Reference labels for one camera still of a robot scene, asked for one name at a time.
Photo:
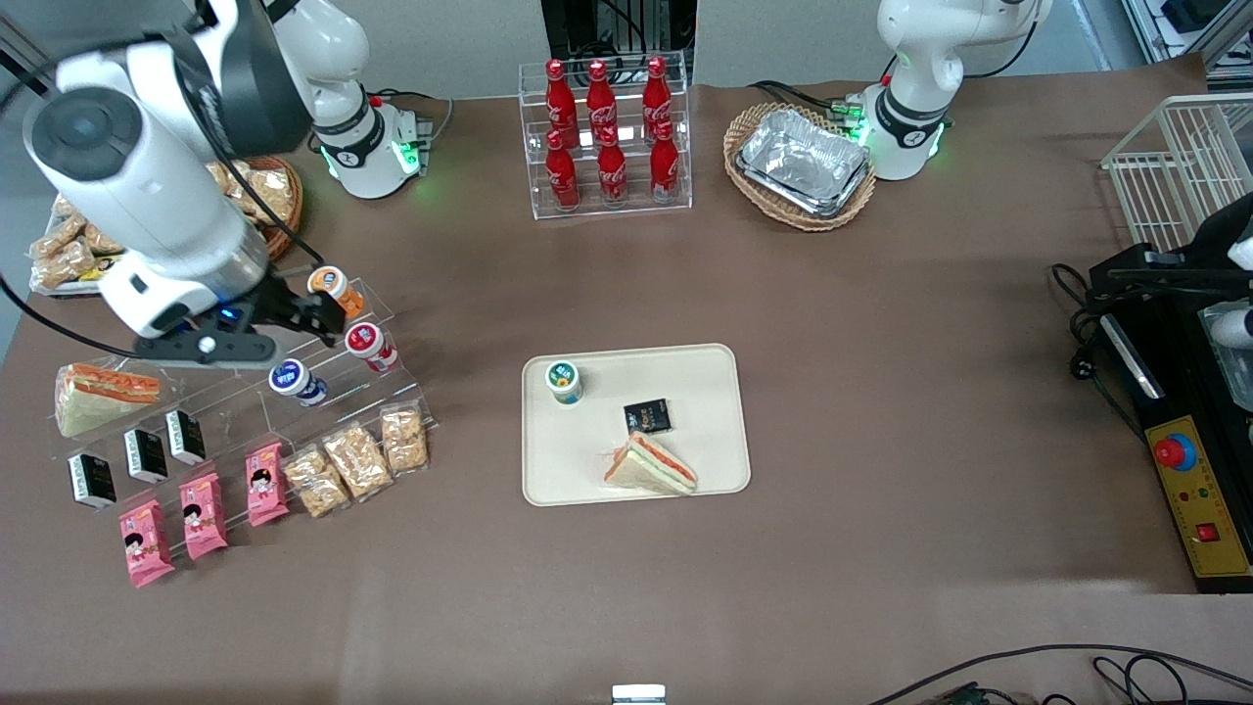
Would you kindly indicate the grey metal frame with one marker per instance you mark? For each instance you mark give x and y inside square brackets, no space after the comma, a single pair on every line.
[1229,44]

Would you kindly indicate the light wicker basket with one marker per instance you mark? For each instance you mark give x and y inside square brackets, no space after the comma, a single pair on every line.
[827,221]

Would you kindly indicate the yellow snack pack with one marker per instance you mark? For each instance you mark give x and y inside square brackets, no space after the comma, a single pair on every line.
[103,266]

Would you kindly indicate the red cola bottle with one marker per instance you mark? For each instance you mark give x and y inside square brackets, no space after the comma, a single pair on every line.
[562,176]
[665,166]
[558,98]
[657,93]
[613,171]
[599,98]

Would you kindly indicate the pink cartoon snack pack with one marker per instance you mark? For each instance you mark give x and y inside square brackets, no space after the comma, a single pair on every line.
[204,516]
[264,485]
[145,543]

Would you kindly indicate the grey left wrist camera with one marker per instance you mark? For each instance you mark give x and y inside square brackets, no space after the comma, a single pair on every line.
[1235,328]

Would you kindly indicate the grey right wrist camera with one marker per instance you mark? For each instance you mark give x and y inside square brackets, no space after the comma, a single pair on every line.
[176,351]

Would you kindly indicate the blue gum bottle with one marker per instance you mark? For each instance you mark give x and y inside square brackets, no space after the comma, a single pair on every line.
[296,382]

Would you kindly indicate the clear acrylic stepped stand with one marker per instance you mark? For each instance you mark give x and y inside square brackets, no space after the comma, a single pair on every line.
[235,416]

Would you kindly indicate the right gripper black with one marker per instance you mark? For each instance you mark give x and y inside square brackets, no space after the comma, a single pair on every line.
[284,307]

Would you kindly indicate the silver foil tray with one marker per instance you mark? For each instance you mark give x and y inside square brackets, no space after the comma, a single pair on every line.
[803,157]

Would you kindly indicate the rice crispy snack pack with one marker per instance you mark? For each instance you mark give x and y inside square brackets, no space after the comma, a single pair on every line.
[357,460]
[225,178]
[316,482]
[403,441]
[57,262]
[274,196]

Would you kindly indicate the cream plastic tray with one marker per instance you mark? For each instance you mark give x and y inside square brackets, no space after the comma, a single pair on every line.
[578,450]

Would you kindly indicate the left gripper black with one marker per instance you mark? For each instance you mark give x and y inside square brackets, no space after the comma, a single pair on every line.
[1218,235]

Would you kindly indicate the black flat tray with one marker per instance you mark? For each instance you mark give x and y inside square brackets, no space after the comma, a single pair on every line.
[69,291]

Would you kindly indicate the small white box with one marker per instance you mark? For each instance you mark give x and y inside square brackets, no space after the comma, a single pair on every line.
[638,695]

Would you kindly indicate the black equipment cabinet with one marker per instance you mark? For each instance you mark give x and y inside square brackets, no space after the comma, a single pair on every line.
[578,24]

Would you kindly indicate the orange gum bottle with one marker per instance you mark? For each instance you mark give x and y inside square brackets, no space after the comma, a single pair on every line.
[326,281]

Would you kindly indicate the black square snack pack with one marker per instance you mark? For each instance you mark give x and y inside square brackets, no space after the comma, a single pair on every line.
[647,416]

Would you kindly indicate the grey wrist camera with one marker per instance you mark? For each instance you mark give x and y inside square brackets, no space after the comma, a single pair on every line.
[1235,328]
[176,351]

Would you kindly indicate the black yellow control box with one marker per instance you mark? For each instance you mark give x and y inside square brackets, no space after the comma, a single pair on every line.
[1170,338]

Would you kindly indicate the red emergency stop button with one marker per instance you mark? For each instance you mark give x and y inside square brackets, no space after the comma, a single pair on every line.
[1175,451]

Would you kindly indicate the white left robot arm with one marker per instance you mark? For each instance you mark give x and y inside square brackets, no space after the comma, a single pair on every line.
[920,59]

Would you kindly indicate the wrapped triangle sandwich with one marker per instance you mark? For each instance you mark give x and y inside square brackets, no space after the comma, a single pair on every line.
[651,468]
[98,406]

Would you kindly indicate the dark brown wicker basket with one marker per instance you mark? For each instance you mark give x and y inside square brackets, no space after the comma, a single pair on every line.
[291,223]

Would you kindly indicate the black rice ball pack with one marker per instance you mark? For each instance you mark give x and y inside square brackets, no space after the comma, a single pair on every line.
[93,480]
[145,455]
[184,436]

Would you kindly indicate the red gum bottle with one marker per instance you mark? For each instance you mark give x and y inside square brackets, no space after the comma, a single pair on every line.
[370,345]

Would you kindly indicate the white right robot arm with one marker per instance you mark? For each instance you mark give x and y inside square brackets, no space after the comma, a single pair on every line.
[147,196]

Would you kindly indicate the clear acrylic bottle rack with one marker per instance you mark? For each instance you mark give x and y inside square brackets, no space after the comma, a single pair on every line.
[533,108]

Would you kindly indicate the green gum bottle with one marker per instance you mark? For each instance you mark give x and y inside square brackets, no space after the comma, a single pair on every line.
[565,381]

